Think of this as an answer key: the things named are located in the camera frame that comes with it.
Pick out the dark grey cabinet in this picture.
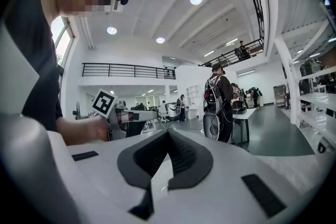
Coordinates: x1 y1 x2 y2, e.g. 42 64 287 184
273 84 287 107

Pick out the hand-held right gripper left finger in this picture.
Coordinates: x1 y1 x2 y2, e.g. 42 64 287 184
65 129 170 224

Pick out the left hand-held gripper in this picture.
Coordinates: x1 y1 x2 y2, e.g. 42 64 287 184
91 88 159 142

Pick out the person's left forearm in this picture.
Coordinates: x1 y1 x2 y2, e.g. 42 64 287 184
56 114 110 146

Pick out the black mezzanine railing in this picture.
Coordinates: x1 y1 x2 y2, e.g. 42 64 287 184
81 62 176 80

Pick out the large glass window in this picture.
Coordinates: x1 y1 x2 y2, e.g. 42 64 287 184
49 15 76 74

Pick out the grey office chair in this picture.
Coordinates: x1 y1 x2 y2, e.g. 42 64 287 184
203 114 224 141

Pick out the person's black shirt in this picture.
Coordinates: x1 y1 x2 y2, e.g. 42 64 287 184
2 0 64 132

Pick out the black balcony railing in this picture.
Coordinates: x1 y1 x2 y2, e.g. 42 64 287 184
199 39 265 68

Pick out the white metal shelf rack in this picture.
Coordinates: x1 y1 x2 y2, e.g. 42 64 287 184
274 2 336 147

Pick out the white table with dark legs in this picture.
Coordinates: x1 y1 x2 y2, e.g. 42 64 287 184
230 108 257 145

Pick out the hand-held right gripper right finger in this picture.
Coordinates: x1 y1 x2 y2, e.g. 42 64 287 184
167 129 307 224

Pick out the dark green suitcase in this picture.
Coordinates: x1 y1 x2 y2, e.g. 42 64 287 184
300 59 322 77

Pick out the white wall shelf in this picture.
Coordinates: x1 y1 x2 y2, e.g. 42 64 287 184
186 83 203 105

